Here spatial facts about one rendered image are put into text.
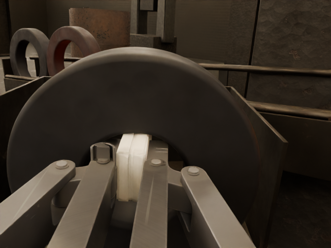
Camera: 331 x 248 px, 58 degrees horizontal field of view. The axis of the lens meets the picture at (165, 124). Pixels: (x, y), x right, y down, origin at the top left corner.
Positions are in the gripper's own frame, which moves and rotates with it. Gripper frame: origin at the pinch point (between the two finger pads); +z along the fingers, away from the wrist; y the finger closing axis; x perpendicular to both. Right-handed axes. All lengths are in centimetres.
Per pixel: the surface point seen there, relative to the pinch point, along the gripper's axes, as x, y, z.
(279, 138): -0.5, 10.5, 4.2
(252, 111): -1.0, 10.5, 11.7
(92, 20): -7, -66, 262
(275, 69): -0.6, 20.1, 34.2
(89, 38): 1, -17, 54
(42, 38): -1, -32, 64
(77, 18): -6, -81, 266
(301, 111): -4.4, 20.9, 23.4
